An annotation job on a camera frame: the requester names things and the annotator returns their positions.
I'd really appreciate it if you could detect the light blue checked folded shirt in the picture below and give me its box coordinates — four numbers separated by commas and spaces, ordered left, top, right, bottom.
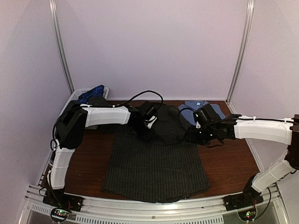
178, 100, 226, 126

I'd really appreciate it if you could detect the black pinstriped long sleeve shirt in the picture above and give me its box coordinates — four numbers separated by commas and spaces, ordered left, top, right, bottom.
100, 105, 210, 203

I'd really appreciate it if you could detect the aluminium front rail base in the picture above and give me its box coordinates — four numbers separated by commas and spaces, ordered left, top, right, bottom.
17, 182, 288, 224

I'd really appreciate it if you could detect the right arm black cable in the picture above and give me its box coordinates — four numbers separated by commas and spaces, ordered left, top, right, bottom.
177, 109, 295, 145

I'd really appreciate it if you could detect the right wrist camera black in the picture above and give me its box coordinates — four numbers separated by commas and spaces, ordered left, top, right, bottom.
193, 104, 221, 128

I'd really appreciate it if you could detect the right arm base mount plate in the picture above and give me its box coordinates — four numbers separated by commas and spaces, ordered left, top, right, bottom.
223, 192, 263, 211

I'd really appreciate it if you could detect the round controller board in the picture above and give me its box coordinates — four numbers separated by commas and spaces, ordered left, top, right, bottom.
237, 208, 257, 222
50, 208, 70, 222

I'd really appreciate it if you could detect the dark blue plaid shirt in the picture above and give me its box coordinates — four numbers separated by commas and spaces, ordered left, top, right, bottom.
78, 85, 105, 104

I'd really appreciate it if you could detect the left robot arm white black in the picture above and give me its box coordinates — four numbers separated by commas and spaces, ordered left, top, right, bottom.
47, 100, 157, 207

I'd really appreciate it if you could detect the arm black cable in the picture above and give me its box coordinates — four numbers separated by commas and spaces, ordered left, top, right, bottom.
177, 109, 295, 145
112, 90, 164, 110

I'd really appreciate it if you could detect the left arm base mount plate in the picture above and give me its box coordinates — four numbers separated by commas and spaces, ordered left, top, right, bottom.
43, 193, 83, 212

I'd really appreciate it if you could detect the right aluminium frame post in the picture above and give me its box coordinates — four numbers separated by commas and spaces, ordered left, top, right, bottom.
226, 0, 255, 104

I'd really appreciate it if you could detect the left round controller board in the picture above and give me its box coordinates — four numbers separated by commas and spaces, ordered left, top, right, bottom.
50, 208, 70, 222

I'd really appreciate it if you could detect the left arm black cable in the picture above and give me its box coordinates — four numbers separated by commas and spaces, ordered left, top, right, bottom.
112, 90, 164, 110

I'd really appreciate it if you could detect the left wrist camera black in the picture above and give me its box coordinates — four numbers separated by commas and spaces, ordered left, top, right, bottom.
138, 101, 157, 129

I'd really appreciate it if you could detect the left aluminium frame post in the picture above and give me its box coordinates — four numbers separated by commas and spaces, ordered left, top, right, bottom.
49, 0, 75, 94

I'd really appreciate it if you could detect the right round controller board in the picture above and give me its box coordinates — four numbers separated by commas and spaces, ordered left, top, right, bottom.
237, 208, 257, 222

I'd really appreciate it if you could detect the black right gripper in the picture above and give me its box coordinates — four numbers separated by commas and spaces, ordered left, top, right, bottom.
185, 126, 216, 146

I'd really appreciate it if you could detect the aluminium frame post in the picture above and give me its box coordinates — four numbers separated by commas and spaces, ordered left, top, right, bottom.
49, 0, 75, 94
226, 0, 255, 104

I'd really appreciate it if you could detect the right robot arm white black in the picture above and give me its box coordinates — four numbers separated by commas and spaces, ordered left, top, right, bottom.
188, 112, 299, 206

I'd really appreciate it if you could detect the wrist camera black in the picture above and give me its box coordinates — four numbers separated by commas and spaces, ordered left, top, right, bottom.
193, 104, 221, 128
138, 101, 157, 129

